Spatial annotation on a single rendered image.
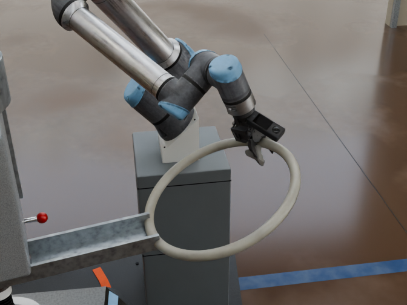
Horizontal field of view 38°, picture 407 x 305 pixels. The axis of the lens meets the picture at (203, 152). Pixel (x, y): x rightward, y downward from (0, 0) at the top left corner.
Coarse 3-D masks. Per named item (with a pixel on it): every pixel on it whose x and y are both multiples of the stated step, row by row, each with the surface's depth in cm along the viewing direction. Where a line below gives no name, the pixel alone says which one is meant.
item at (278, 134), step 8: (256, 112) 179; (248, 120) 177; (256, 120) 177; (264, 120) 177; (272, 120) 177; (256, 128) 177; (264, 128) 176; (272, 128) 176; (280, 128) 176; (272, 136) 175; (280, 136) 176
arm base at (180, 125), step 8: (192, 112) 251; (160, 120) 247; (168, 120) 247; (176, 120) 247; (184, 120) 248; (160, 128) 250; (168, 128) 248; (176, 128) 248; (184, 128) 248; (160, 136) 255; (168, 136) 250; (176, 136) 249
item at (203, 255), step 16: (224, 144) 190; (240, 144) 188; (272, 144) 180; (192, 160) 191; (288, 160) 171; (160, 192) 185; (288, 192) 161; (288, 208) 158; (144, 224) 175; (272, 224) 155; (160, 240) 166; (240, 240) 154; (256, 240) 154; (176, 256) 160; (192, 256) 157; (208, 256) 155; (224, 256) 155
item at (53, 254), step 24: (144, 216) 175; (48, 240) 168; (72, 240) 171; (96, 240) 172; (120, 240) 172; (144, 240) 165; (48, 264) 158; (72, 264) 161; (96, 264) 164; (0, 288) 157
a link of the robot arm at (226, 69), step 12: (216, 60) 170; (228, 60) 168; (216, 72) 166; (228, 72) 165; (240, 72) 168; (216, 84) 170; (228, 84) 167; (240, 84) 169; (228, 96) 170; (240, 96) 170
